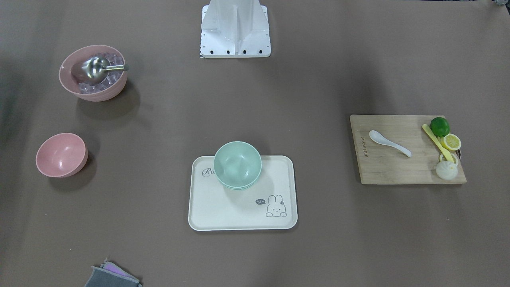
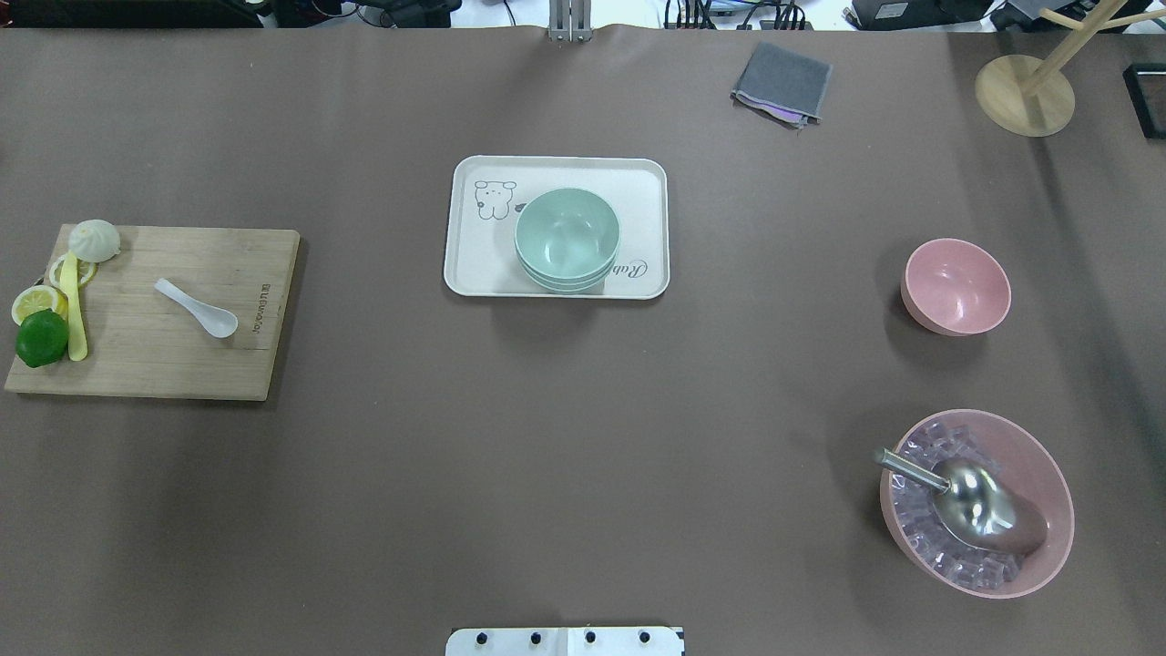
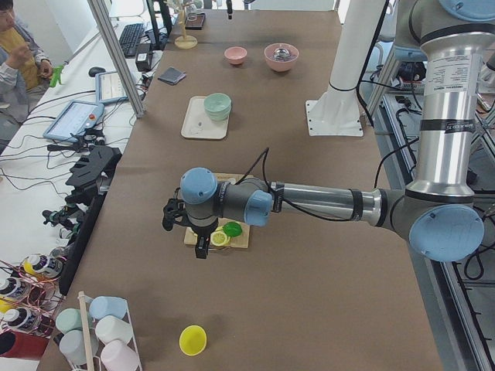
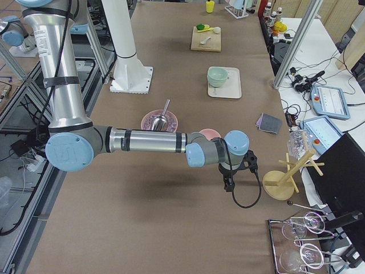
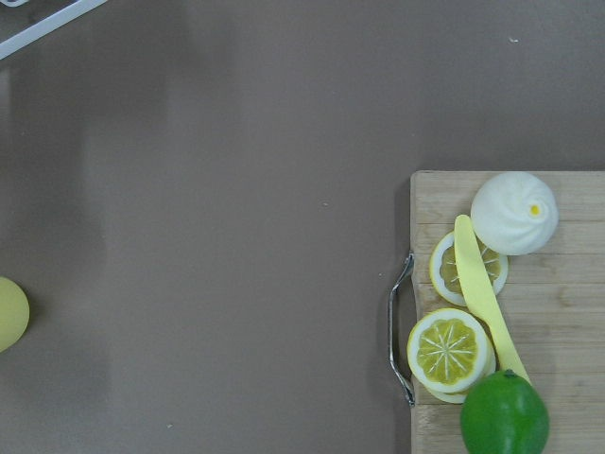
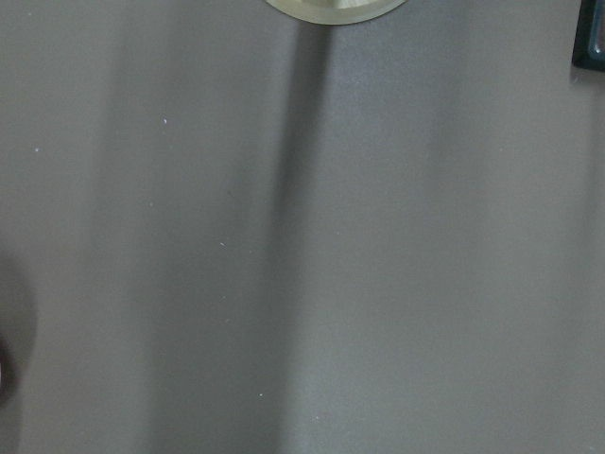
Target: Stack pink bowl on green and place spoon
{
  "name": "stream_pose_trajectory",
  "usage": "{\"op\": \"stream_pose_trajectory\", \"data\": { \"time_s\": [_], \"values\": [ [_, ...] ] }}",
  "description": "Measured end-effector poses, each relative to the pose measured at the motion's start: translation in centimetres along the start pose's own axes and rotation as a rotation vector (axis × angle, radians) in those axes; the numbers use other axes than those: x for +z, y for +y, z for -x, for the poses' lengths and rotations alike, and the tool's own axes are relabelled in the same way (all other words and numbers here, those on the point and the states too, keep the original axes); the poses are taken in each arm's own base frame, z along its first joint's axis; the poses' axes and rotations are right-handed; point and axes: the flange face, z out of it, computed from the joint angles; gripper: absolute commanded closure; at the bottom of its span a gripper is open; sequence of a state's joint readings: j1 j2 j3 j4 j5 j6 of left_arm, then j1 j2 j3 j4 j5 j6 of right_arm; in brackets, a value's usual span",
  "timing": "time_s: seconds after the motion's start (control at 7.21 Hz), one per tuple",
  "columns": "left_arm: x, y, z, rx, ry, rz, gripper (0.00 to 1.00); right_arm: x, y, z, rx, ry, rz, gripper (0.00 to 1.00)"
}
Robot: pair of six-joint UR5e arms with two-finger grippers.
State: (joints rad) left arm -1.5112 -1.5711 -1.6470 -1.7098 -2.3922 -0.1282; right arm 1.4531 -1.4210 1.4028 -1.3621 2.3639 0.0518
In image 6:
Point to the dark tray edge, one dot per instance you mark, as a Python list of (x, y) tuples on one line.
[(588, 50)]

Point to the green bowl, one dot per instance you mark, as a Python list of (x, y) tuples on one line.
[(335, 12)]

